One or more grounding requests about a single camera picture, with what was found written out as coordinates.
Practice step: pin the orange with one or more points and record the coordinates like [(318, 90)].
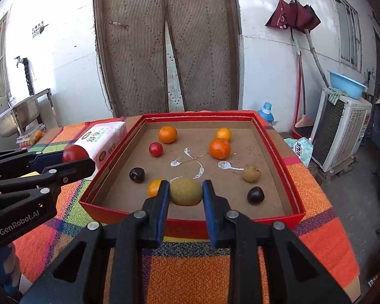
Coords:
[(153, 188), (224, 133), (220, 149), (38, 134), (167, 134)]

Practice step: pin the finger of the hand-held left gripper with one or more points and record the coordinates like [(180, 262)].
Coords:
[(79, 167), (47, 162)]

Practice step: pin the pile of small brown fruits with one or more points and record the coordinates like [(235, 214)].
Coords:
[(28, 142)]

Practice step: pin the barred window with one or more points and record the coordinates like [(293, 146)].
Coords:
[(348, 28)]

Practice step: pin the colourful plaid blanket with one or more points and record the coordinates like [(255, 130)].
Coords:
[(190, 269)]

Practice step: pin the pale wooden stick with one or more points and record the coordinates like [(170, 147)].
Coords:
[(315, 57)]

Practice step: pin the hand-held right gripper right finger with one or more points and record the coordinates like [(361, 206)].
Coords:
[(209, 215)]

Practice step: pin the blue plastic basin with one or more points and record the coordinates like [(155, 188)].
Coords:
[(346, 84)]

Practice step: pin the white tissue pack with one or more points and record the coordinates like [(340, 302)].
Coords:
[(104, 139)]

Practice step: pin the white air conditioner unit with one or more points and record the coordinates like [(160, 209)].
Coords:
[(345, 133)]

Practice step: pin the metal faucet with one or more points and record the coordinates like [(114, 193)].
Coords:
[(18, 61)]

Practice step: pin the stainless steel sink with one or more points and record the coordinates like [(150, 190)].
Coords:
[(22, 110)]

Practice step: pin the plastic refill bag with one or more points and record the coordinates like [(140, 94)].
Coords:
[(299, 150)]

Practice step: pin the person's left forearm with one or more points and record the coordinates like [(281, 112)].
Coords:
[(6, 269)]

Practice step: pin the blue detergent bottle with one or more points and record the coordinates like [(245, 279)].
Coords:
[(266, 112)]

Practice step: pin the red cardboard box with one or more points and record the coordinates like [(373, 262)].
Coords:
[(193, 126)]

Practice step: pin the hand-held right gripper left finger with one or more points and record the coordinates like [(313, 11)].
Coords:
[(164, 209)]

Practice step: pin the dark purple plum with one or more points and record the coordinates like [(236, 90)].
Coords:
[(255, 195), (136, 174)]

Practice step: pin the green checked cloth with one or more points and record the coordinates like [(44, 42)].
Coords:
[(335, 96)]

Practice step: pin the brown kiwi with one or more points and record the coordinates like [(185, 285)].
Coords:
[(186, 191), (251, 173)]

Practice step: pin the clear plastic clamshell container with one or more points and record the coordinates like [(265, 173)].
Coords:
[(30, 133)]

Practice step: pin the red tomato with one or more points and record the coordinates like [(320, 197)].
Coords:
[(155, 149), (75, 153)]

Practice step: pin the maroon folded umbrella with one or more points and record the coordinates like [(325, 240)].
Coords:
[(291, 17)]

